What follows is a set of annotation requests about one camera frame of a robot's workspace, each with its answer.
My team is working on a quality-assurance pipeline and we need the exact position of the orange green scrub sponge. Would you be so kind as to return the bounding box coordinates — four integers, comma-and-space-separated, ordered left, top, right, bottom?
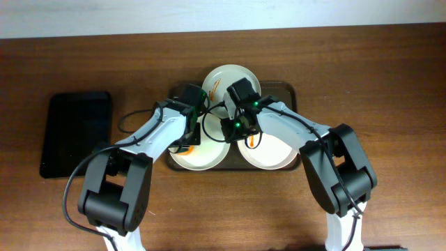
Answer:
178, 146, 194, 155

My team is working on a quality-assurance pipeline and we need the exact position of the white plate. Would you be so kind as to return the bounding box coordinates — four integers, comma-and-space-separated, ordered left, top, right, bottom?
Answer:
237, 133, 298, 170
170, 114, 230, 171

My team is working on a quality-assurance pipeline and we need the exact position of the pale green plate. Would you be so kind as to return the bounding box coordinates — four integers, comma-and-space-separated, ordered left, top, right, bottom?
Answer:
202, 64, 261, 119

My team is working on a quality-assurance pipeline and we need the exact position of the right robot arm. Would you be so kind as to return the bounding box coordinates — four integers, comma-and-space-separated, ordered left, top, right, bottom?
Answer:
221, 78, 377, 250

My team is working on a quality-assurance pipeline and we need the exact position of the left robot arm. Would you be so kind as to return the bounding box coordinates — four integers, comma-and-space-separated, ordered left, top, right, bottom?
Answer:
78, 84, 207, 250

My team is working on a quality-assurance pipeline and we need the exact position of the dark brown serving tray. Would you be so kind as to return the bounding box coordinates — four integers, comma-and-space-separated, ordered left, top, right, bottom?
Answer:
162, 81, 302, 172

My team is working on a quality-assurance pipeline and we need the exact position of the black rectangular tray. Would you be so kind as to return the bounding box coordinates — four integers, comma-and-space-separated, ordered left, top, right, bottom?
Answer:
39, 91, 112, 178

